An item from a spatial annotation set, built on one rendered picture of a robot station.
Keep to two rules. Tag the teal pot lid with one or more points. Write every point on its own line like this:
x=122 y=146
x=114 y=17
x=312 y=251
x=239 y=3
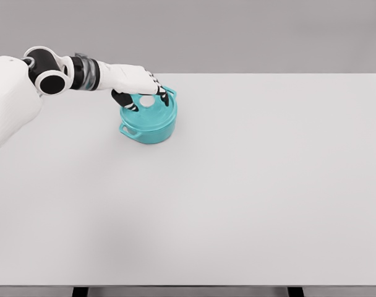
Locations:
x=154 y=112

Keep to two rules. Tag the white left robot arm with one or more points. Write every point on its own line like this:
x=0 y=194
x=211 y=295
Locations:
x=11 y=92

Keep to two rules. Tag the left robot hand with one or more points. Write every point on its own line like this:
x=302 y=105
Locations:
x=135 y=80

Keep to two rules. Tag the teal pot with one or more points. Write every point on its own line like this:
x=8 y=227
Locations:
x=151 y=130

